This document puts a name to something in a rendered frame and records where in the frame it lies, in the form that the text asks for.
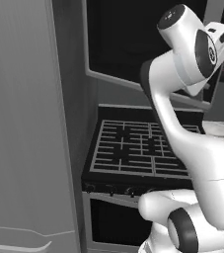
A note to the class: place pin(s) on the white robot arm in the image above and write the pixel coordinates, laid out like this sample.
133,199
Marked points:
209,164

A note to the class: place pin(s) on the black oven door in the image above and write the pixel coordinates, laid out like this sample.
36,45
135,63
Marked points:
116,224

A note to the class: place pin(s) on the black stove with grey grates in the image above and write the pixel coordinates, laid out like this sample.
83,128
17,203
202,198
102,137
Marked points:
130,148

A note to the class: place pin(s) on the black stove knob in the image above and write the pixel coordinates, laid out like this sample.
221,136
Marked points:
132,191
110,190
89,188

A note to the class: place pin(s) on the grey fridge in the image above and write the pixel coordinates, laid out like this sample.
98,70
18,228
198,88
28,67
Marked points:
21,115

